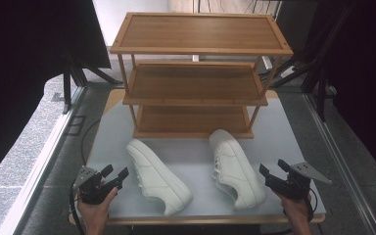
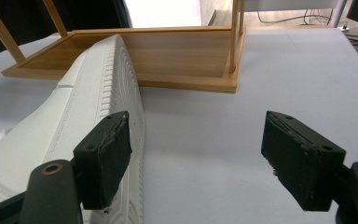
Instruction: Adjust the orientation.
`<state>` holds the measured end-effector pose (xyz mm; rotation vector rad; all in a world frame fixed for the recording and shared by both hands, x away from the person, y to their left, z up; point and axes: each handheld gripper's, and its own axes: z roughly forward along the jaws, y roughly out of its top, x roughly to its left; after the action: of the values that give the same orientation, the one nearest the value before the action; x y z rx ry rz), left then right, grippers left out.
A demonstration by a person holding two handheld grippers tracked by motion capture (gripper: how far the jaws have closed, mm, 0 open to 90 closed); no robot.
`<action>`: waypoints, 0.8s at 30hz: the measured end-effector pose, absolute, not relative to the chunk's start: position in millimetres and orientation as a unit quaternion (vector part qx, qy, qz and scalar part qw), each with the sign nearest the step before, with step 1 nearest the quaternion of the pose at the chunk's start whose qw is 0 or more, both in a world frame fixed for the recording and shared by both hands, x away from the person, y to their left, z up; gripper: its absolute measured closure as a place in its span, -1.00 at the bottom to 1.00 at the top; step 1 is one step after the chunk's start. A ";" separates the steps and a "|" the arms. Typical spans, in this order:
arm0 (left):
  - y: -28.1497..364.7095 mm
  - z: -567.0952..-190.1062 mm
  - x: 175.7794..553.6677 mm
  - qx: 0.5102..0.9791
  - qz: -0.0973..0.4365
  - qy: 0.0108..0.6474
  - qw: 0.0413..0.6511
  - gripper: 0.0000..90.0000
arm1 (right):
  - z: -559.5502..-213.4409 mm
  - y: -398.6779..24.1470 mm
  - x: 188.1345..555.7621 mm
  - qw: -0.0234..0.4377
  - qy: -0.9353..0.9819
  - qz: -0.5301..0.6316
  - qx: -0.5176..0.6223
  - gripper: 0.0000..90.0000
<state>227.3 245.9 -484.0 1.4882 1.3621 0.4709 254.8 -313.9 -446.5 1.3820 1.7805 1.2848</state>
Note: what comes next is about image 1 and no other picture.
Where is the person's left hand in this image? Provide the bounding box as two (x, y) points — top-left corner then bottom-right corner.
(76, 178), (119, 228)

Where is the thin black floor cable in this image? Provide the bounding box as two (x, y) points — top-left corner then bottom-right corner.
(80, 118), (102, 166)

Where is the aluminium rail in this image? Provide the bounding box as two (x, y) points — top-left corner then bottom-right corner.
(0, 86), (87, 235)
(303, 92), (376, 235)

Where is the person's right hand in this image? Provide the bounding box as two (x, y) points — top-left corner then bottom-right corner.
(273, 190), (313, 227)

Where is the white sneaker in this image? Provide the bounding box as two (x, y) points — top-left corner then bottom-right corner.
(125, 139), (194, 217)
(209, 128), (267, 211)

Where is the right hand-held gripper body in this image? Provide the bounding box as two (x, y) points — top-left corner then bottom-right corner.
(265, 162), (333, 201)

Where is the hand-held gripper black cable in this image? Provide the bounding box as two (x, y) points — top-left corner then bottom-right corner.
(306, 187), (318, 223)
(69, 182), (86, 235)

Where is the black metal stand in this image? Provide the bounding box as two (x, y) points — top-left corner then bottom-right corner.
(269, 32), (328, 122)
(61, 48), (123, 116)

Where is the black curtain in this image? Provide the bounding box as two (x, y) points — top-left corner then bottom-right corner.
(302, 0), (376, 185)
(0, 0), (113, 189)

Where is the left hand-held gripper black cable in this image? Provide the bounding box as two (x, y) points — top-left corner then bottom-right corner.
(69, 182), (86, 235)

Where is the right hand-held gripper black cable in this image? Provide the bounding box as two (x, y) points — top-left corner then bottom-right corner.
(306, 187), (318, 223)

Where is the wooden three-tier shoe rack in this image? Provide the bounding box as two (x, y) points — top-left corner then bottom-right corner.
(110, 12), (294, 140)

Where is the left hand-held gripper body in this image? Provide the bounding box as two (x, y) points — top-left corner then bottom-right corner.
(72, 165), (120, 206)

